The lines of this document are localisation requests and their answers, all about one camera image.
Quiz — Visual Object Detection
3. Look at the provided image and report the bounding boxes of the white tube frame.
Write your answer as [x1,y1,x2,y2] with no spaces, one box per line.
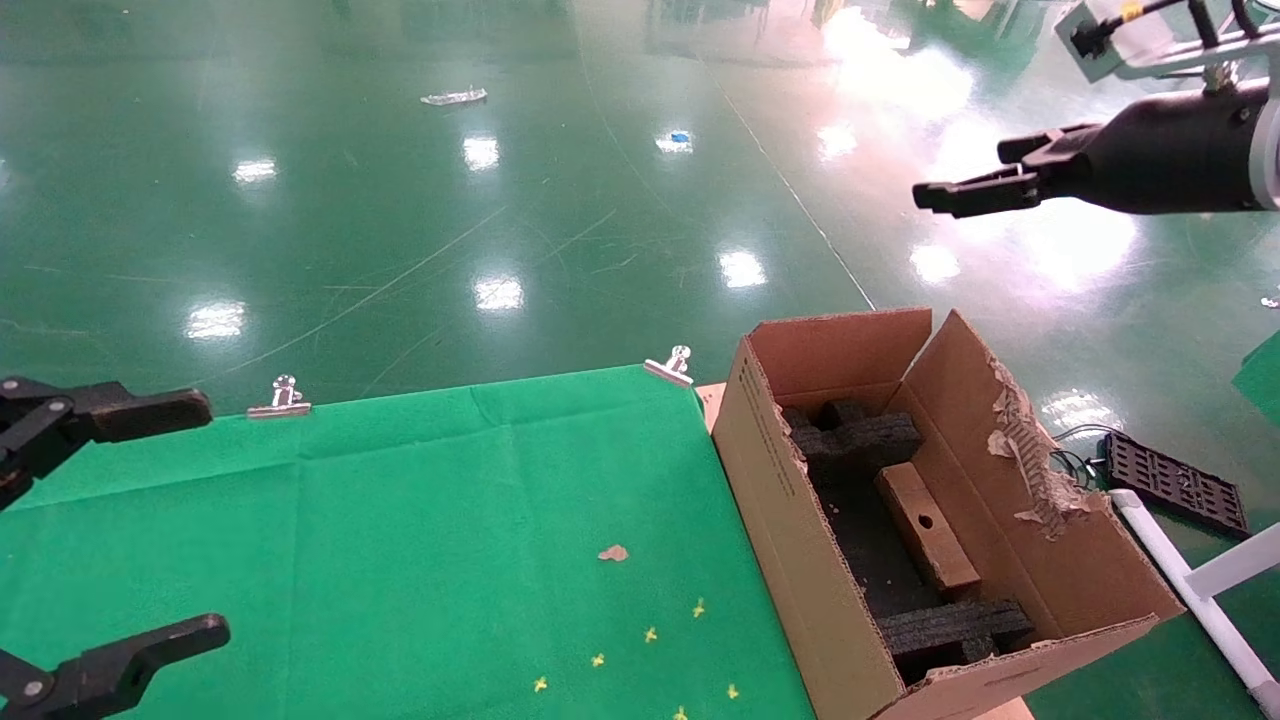
[1108,488,1280,716]

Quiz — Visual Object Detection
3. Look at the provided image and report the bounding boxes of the green table cloth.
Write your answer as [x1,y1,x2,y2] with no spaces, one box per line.
[0,364,816,720]

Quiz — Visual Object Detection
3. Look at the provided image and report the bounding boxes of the black plastic grid tray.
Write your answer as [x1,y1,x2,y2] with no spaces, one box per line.
[1100,430,1253,543]

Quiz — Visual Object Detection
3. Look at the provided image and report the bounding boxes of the silver binder clip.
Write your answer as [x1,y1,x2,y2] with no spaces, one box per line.
[247,373,313,420]
[644,345,697,389]

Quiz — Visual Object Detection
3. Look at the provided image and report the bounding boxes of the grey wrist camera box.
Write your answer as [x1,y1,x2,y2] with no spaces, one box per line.
[1053,0,1196,84]

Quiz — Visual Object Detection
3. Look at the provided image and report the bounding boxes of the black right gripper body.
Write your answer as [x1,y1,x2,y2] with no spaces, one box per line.
[1040,78,1271,217]

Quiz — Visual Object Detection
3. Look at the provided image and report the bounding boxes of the black foam insert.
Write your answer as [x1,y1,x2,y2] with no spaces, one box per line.
[780,400,1036,686]

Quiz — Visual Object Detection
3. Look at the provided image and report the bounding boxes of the thin black floor wires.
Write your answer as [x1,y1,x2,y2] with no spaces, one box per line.
[1050,424,1113,491]

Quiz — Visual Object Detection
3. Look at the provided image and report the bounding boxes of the small brown cardboard box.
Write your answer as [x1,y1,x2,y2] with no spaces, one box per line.
[875,461,983,598]

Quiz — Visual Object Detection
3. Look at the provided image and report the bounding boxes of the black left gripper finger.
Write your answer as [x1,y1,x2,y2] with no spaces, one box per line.
[0,614,232,720]
[0,377,214,511]

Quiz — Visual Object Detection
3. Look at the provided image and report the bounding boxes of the grey metal camera bracket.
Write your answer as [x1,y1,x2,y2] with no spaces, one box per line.
[1115,20,1280,83]

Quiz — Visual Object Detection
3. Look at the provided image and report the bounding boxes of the large open cardboard carton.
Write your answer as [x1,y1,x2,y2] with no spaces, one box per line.
[712,307,1188,720]

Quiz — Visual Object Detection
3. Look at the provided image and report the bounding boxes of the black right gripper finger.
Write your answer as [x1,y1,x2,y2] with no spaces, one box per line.
[912,163,1051,219]
[997,122,1103,166]

